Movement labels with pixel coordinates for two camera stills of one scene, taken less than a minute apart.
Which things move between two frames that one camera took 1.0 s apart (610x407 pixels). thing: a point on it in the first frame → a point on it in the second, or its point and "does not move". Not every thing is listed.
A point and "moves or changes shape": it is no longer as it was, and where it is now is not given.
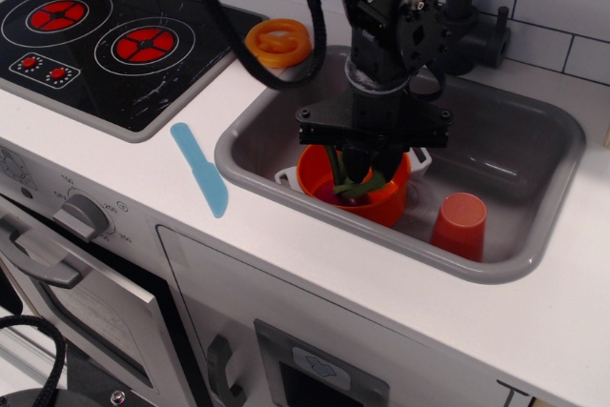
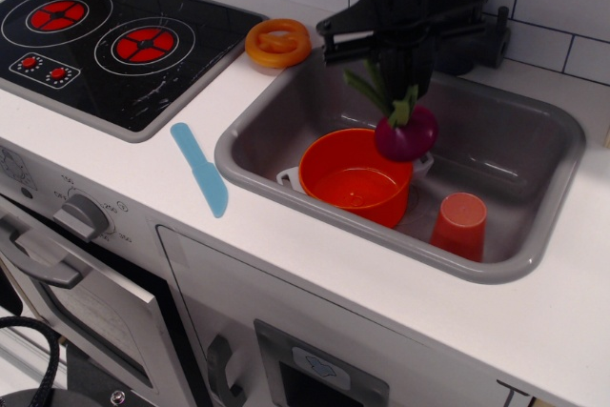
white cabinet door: [292, 349] does not move
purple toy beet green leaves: [341, 191] moves or changes shape
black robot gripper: [367, 117] → [400, 12]
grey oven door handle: [47, 265] does not move
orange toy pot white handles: [315, 170] does not move
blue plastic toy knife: [211, 181] does not move
